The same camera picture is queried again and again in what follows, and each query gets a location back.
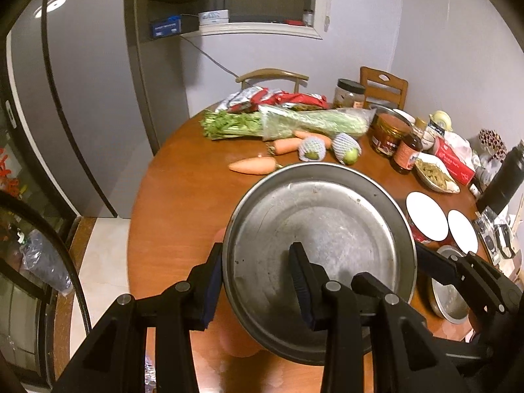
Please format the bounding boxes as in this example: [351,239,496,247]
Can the wooden chair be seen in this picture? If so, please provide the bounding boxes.
[360,66,408,109]
[235,68,309,93]

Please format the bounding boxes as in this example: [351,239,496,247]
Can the front carrot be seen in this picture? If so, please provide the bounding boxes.
[228,156,281,176]

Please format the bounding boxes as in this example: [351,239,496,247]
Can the right netted green fruit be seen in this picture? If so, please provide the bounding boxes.
[331,132,362,165]

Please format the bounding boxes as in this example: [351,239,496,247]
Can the orange bear-shaped plate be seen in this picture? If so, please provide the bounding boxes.
[212,226,268,359]

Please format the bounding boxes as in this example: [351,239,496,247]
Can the plastic water bottle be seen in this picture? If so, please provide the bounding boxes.
[20,230,73,295]

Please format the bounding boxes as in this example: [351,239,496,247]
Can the glass door cabinet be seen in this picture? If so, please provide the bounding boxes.
[1,109,74,391]

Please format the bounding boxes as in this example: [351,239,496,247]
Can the middle carrot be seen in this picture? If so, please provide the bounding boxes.
[267,138,302,155]

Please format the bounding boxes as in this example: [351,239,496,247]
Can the white dish with food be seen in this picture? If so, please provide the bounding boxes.
[415,153,460,194]

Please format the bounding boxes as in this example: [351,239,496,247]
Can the red snack bag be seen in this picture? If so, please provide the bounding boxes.
[215,85,329,113]

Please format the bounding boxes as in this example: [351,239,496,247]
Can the black thermos bottle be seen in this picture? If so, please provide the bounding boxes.
[476,140,524,215]

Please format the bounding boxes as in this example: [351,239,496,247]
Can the clear jar black lid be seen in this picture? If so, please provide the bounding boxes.
[332,78,366,108]

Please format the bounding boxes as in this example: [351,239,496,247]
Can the wooden chair back centre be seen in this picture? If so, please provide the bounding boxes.
[235,68,309,93]

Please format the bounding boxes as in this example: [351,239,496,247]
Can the brown sauce bottle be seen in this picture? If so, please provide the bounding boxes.
[390,118,426,175]

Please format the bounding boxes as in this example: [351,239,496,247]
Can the carrot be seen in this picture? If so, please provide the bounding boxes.
[267,138,302,155]
[293,130,332,149]
[228,156,281,176]

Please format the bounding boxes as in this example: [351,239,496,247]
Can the wooden chair right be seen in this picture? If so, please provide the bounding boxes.
[360,66,408,109]

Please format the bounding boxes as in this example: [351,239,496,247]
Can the bundle of straws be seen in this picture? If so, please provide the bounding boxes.
[478,129,507,161]

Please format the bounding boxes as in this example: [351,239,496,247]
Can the white box on sill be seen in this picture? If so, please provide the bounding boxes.
[198,9,229,27]

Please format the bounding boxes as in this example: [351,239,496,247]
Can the red tissue box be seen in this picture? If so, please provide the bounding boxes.
[432,131,475,185]

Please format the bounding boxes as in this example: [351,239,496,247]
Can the small white jar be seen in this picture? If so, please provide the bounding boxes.
[421,126,435,152]

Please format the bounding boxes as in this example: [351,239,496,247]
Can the steel bowl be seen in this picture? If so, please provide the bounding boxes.
[427,244,472,326]

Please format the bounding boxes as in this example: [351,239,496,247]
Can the back carrot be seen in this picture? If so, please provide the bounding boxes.
[293,130,332,149]

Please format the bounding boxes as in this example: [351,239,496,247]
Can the blue box on shelf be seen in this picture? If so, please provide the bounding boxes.
[150,15,182,39]

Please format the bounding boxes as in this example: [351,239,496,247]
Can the black cable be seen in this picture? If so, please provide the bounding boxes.
[0,189,93,336]

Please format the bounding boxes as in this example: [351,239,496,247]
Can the celery bunch in bag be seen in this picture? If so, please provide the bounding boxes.
[201,105,375,141]

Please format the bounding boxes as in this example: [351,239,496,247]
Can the chili sauce jar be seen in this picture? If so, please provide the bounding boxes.
[370,113,411,158]

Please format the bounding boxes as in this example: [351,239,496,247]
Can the left netted green fruit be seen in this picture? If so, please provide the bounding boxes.
[297,137,326,161]

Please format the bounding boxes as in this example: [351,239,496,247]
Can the round metal pan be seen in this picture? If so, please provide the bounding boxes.
[222,162,418,365]

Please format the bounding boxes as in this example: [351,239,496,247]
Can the grey refrigerator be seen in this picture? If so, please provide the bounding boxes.
[1,0,189,218]

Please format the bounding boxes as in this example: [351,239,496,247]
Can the netted green fruit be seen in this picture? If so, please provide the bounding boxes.
[297,137,326,161]
[331,132,362,165]

